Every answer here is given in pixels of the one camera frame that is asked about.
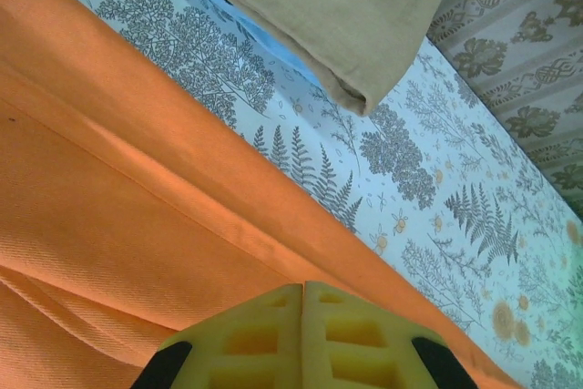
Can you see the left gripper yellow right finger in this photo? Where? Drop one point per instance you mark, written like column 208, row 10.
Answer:
column 360, row 343

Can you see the beige folded trousers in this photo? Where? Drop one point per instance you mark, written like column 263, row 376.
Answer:
column 341, row 20

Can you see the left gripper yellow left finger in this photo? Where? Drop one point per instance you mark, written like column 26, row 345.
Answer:
column 255, row 343

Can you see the orange trousers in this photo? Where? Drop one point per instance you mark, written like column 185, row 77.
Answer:
column 114, row 202

